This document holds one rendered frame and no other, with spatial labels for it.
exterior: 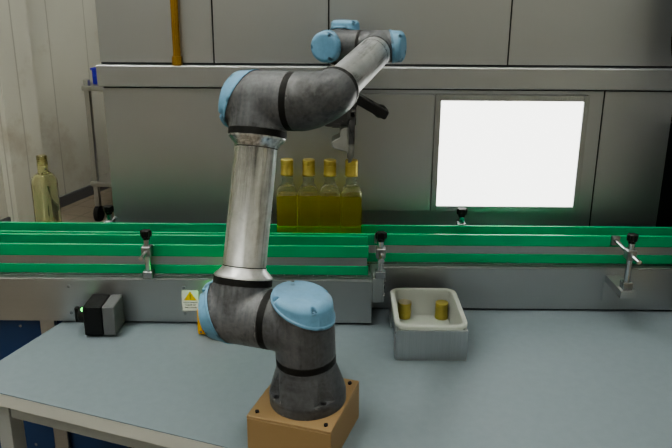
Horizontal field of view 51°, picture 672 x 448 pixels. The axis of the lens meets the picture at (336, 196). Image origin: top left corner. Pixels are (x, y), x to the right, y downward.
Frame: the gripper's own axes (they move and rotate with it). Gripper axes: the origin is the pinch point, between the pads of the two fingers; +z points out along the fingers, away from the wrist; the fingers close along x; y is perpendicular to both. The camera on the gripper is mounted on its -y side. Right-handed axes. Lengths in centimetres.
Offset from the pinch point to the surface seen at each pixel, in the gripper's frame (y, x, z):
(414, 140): -18.2, -11.5, -1.8
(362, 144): -3.5, -11.8, -0.5
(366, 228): -4.6, -3.0, 21.7
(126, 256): 59, 12, 24
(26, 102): 209, -294, 33
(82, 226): 75, -5, 22
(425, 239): -20.2, 4.7, 22.1
